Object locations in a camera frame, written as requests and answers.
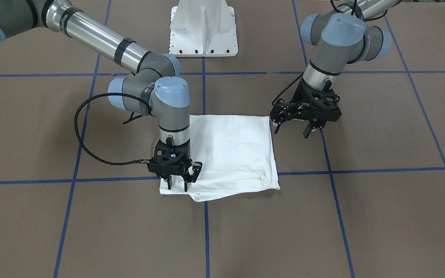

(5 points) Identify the white long-sleeve printed shirt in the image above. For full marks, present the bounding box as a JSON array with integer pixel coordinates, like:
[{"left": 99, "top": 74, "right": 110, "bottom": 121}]
[{"left": 159, "top": 115, "right": 280, "bottom": 202}]

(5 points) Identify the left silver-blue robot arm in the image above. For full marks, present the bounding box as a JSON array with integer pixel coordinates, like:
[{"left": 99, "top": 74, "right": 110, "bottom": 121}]
[{"left": 270, "top": 0, "right": 399, "bottom": 138}]

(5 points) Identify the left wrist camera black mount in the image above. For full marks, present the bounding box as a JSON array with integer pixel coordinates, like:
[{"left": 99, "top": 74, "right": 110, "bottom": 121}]
[{"left": 306, "top": 90, "right": 341, "bottom": 122}]

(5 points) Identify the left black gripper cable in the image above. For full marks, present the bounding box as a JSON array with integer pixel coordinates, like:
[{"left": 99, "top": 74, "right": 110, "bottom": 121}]
[{"left": 272, "top": 73, "right": 304, "bottom": 107}]

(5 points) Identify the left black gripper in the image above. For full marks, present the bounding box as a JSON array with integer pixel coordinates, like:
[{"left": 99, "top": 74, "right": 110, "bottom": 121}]
[{"left": 270, "top": 77, "right": 332, "bottom": 139}]

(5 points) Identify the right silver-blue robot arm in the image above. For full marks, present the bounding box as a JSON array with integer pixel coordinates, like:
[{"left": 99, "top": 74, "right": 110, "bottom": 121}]
[{"left": 0, "top": 0, "right": 202, "bottom": 191}]

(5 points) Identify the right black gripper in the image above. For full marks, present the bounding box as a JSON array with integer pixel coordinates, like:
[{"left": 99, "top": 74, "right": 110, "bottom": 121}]
[{"left": 156, "top": 141, "right": 203, "bottom": 192}]

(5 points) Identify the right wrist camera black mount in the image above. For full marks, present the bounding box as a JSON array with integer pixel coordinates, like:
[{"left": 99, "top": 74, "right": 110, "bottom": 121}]
[{"left": 147, "top": 148, "right": 191, "bottom": 178}]

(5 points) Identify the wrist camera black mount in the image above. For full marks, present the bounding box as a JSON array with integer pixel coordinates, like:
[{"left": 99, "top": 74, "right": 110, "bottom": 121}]
[
  {"left": 147, "top": 148, "right": 191, "bottom": 178},
  {"left": 306, "top": 90, "right": 341, "bottom": 122}
]

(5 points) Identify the white camera post with base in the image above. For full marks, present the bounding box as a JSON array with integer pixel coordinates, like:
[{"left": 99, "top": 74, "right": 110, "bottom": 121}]
[{"left": 169, "top": 0, "right": 238, "bottom": 58}]

